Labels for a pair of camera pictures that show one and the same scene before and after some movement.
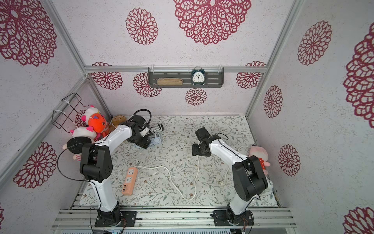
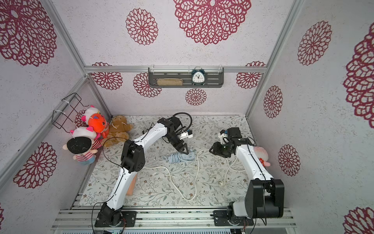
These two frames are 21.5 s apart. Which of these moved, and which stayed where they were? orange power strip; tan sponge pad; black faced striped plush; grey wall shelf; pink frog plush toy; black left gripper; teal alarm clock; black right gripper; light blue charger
Moved: black left gripper; light blue charger; black right gripper
Stayed: pink frog plush toy; orange power strip; grey wall shelf; tan sponge pad; teal alarm clock; black faced striped plush
